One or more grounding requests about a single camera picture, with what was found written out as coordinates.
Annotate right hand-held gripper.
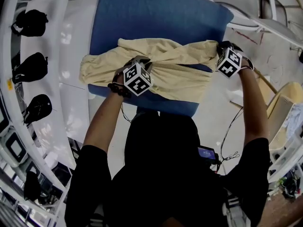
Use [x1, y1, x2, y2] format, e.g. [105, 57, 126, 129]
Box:
[216, 41, 254, 79]

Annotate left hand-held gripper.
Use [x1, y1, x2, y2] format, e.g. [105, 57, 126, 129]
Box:
[123, 55, 153, 96]

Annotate pale yellow garment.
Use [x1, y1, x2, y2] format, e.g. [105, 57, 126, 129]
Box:
[79, 38, 220, 103]

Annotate person's left forearm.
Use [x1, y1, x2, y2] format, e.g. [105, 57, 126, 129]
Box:
[83, 93, 126, 156]

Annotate person's right forearm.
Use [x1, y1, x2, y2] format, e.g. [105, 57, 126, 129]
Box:
[236, 69, 270, 151]

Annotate person's left hand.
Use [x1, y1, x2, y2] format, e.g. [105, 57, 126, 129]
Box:
[113, 61, 128, 85]

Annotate blue padded mat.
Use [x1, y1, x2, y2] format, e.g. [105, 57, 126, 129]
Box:
[88, 0, 235, 117]

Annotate white lounge chair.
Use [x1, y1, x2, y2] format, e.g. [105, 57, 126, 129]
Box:
[213, 0, 303, 48]

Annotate round wooden table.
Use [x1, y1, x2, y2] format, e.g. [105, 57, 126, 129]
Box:
[266, 81, 303, 151]

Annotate beige plastic basket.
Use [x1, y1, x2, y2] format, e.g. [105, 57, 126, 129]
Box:
[267, 95, 303, 151]

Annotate pale crumpled clothes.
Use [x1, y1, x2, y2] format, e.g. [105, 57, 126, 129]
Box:
[283, 103, 303, 137]

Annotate small black monitor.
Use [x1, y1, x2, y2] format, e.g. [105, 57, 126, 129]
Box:
[197, 145, 220, 165]

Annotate row of black caps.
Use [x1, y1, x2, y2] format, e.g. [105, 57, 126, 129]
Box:
[12, 52, 49, 85]

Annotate black cap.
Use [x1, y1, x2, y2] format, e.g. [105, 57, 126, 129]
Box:
[24, 94, 53, 125]

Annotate black caps on rack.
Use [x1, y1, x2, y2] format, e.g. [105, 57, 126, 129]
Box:
[11, 9, 49, 37]

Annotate white low shelf unit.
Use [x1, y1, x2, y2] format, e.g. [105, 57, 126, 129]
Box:
[267, 129, 303, 184]

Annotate person's black-clothed body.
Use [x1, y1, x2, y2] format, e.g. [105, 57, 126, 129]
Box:
[65, 113, 272, 227]

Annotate grey-rimmed storage box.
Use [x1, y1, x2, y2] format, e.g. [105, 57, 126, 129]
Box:
[25, 159, 48, 182]
[0, 105, 10, 137]
[2, 130, 28, 168]

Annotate person's right striped shoe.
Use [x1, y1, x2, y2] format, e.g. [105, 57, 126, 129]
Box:
[222, 195, 249, 227]

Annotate person's striped shoe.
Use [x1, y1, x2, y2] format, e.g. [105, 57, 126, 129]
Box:
[222, 195, 249, 227]
[89, 213, 105, 227]

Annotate black fabric bag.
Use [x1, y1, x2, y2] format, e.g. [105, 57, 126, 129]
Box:
[23, 171, 41, 201]

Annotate person's left striped shoe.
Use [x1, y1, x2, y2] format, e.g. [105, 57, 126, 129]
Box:
[89, 213, 105, 227]

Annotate black bead bracelet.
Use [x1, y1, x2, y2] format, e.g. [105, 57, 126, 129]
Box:
[107, 82, 132, 99]

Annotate thin black cable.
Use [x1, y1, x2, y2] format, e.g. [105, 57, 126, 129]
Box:
[120, 102, 133, 122]
[220, 106, 244, 160]

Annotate white frame chair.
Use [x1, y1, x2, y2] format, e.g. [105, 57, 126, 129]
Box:
[255, 0, 303, 21]

